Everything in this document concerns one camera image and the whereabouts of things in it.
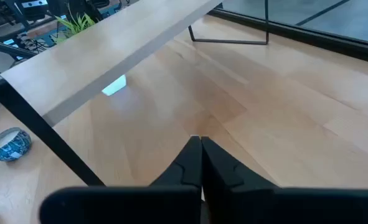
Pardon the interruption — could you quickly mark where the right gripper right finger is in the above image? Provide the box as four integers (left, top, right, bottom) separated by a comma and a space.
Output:
201, 136, 368, 224

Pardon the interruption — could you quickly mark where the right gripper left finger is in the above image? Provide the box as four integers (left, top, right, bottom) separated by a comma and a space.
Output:
39, 135, 202, 224

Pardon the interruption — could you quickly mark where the green potted plant white pot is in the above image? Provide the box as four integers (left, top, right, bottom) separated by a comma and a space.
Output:
51, 11, 97, 43

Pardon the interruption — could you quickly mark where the wooden shelf riser black frame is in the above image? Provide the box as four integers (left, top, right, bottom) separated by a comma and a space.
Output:
0, 0, 269, 187

